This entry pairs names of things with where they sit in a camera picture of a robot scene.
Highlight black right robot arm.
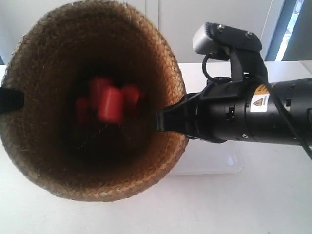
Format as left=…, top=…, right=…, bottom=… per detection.
left=154, top=78, right=312, bottom=145

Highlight dark red can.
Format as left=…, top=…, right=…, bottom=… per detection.
left=89, top=77, right=112, bottom=110

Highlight red cylindrical blocks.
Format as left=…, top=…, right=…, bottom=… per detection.
left=97, top=86, right=124, bottom=124

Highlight black camera cable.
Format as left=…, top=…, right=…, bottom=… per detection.
left=202, top=52, right=312, bottom=161

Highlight white plastic tray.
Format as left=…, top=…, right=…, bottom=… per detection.
left=169, top=140, right=244, bottom=176

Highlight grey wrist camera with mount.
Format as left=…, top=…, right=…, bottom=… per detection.
left=192, top=22, right=268, bottom=83

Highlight red plastic pieces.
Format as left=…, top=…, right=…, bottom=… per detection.
left=121, top=84, right=145, bottom=110

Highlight brown woven wicker basket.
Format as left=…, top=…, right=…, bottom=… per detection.
left=0, top=0, right=188, bottom=202

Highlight thin white hanging cord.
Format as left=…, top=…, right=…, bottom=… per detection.
left=262, top=0, right=274, bottom=34

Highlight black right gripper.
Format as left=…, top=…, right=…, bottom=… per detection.
left=155, top=78, right=251, bottom=143

